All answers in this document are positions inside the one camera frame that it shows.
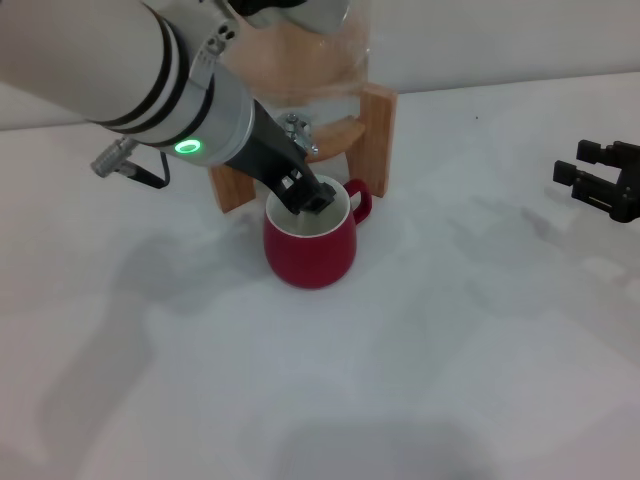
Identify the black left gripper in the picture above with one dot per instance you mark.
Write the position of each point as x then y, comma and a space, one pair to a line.
270, 155

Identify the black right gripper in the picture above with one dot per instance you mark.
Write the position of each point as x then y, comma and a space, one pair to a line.
629, 185

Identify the red ceramic cup white inside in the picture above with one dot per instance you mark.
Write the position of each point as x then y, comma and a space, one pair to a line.
310, 255

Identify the chrome faucet tap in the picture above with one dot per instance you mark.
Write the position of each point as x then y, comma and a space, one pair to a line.
297, 132

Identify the wooden dispenser stand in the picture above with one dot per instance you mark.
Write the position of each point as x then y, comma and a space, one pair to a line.
375, 140

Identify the glass water dispenser jar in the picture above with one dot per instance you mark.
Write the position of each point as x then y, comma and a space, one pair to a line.
320, 65

